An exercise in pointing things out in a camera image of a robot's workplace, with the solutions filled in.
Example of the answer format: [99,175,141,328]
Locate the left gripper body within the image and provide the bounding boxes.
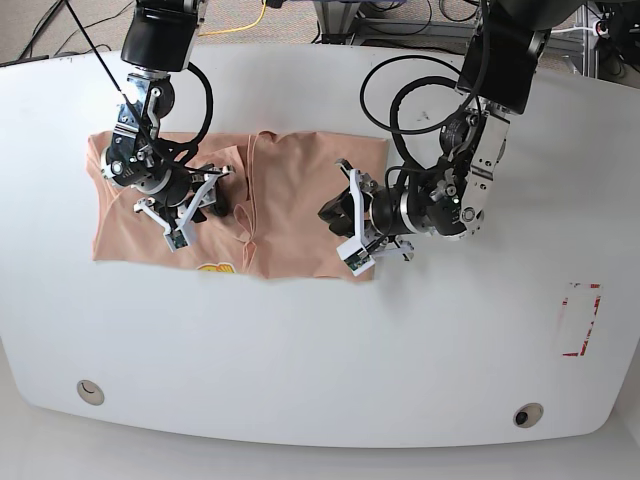
[369,188,435,235]

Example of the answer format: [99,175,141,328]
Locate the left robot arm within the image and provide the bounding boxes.
[318,1,579,252]

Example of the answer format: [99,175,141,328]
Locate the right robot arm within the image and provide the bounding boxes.
[100,1,216,226]

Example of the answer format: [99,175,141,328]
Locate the right table grommet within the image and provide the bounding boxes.
[513,403,544,429]

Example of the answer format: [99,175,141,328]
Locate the peach t-shirt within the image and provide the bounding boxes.
[86,131,389,282]

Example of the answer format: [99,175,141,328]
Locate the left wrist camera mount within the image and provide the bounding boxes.
[336,158,414,276]

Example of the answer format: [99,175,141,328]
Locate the yellow cable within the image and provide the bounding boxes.
[199,0,266,39]

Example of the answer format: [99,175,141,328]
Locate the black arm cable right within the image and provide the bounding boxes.
[64,0,216,176]

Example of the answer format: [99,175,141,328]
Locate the table grommet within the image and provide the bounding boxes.
[513,403,544,429]
[76,379,105,406]

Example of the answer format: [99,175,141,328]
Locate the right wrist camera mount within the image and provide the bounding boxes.
[133,164,235,253]

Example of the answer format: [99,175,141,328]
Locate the aluminium frame stand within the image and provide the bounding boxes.
[312,1,365,45]

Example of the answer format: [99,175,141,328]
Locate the left table grommet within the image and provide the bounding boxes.
[76,379,105,406]

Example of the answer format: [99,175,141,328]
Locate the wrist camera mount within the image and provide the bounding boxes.
[133,164,235,253]
[336,158,414,276]

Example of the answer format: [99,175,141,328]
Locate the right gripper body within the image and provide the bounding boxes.
[100,149,200,208]

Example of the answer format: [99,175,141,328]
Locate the red tape rectangle marking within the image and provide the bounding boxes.
[556,283,603,358]

